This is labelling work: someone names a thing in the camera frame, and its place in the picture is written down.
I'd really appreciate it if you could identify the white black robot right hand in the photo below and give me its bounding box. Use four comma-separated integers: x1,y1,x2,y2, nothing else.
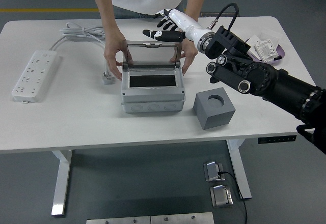
142,8,213,47

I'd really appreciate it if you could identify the person's left hand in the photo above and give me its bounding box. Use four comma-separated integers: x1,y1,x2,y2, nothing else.
169,40,199,76

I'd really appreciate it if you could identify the person's right hand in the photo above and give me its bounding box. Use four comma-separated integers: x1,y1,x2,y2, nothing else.
103,30,133,80

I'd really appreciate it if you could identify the transparent grey-framed box lid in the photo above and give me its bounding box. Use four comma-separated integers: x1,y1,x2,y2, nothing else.
122,40,183,69

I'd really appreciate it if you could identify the grey junction box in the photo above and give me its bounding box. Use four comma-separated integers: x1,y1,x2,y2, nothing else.
121,65,186,115

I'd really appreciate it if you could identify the dark floor mat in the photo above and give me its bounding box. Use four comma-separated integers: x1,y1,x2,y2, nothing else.
200,12,240,18

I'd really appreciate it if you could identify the grey block with round hole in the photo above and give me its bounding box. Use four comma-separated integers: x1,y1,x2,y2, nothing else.
193,88,236,131

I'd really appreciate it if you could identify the white printed socket panel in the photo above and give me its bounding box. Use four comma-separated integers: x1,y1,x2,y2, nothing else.
254,38,280,63

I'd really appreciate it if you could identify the white power strip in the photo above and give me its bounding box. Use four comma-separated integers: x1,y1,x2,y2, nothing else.
11,50,63,104

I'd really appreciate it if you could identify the purple tray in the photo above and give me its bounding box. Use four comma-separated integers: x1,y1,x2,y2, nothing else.
244,37,286,66

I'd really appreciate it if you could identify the silver foot pedal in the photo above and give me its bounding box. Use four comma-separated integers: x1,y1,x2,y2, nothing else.
203,160,225,183
210,185,234,208

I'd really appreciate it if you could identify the black table control panel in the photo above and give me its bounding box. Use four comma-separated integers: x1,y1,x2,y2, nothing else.
257,135,297,145

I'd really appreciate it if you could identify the grey metal plate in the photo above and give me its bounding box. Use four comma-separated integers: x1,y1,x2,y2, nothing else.
150,212,214,224
86,216,151,224

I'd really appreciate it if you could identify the white power cord with plug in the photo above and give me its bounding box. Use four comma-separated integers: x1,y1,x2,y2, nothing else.
48,22,115,85

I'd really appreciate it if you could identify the black pedal cable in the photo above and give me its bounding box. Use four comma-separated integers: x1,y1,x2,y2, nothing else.
218,170,248,224

